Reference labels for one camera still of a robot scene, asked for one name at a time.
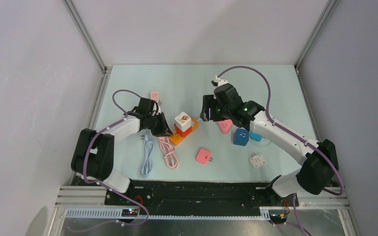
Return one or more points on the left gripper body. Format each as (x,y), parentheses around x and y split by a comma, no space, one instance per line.
(152,123)

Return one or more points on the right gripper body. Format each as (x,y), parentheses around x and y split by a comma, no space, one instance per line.
(221,112)

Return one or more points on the orange power strip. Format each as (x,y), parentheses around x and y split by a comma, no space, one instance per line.
(178,135)

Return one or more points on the red cube socket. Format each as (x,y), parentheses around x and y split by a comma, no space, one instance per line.
(182,133)

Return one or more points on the white cube socket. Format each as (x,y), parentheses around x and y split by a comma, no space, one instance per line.
(183,121)

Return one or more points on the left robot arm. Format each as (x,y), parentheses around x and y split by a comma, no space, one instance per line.
(93,157)

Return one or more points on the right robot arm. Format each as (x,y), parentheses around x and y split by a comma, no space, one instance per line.
(318,160)

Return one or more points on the pink triangular power strip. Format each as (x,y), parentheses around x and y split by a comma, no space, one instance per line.
(225,125)

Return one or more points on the dark blue cube socket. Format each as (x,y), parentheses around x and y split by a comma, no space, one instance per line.
(241,137)

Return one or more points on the light blue flat adapter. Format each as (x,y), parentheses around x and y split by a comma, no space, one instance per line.
(255,137)

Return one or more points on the pink flat adapter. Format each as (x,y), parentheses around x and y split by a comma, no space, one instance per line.
(204,156)

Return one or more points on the white flat adapter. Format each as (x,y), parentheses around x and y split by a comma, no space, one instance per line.
(257,160)

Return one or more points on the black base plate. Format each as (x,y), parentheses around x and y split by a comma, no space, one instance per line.
(185,198)

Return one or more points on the aluminium frame rail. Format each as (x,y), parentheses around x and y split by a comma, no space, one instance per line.
(97,202)

